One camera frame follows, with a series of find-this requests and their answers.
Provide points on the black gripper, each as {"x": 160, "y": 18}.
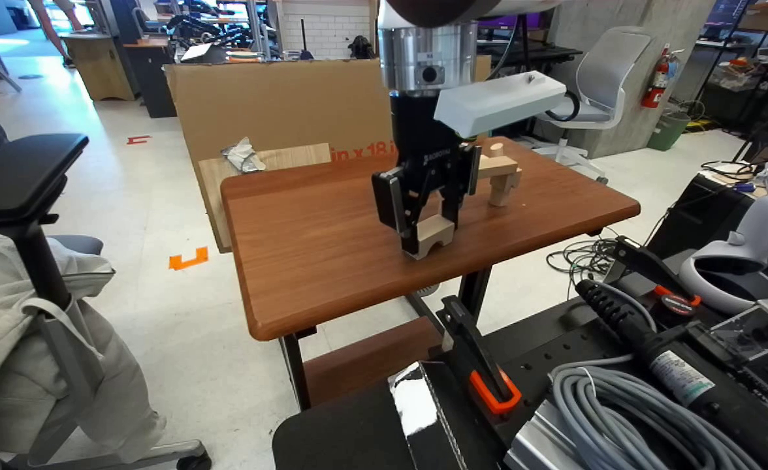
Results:
{"x": 420, "y": 132}

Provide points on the wooden arch block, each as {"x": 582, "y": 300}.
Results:
{"x": 432, "y": 232}

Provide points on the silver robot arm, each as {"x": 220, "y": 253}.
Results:
{"x": 437, "y": 43}

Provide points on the wooden plank block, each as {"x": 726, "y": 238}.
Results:
{"x": 501, "y": 166}

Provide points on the black table leg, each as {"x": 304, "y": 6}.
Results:
{"x": 297, "y": 373}
{"x": 475, "y": 296}

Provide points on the large cardboard box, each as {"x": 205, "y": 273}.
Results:
{"x": 280, "y": 107}

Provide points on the wooden table lower shelf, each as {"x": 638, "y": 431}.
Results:
{"x": 366, "y": 360}

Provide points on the orange black bar clamp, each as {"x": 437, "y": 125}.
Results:
{"x": 491, "y": 382}
{"x": 676, "y": 300}

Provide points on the white office chair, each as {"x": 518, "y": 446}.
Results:
{"x": 611, "y": 78}

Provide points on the green bin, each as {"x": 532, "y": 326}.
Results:
{"x": 668, "y": 132}

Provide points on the red fire extinguisher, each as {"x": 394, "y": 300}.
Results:
{"x": 656, "y": 78}

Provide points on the white VR controller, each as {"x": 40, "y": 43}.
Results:
{"x": 745, "y": 252}

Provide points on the wooden cabinet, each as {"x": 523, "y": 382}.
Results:
{"x": 99, "y": 67}

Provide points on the black office chair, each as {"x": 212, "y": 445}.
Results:
{"x": 19, "y": 191}

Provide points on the grey garment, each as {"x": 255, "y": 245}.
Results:
{"x": 27, "y": 347}

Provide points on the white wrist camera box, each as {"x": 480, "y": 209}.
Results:
{"x": 504, "y": 100}

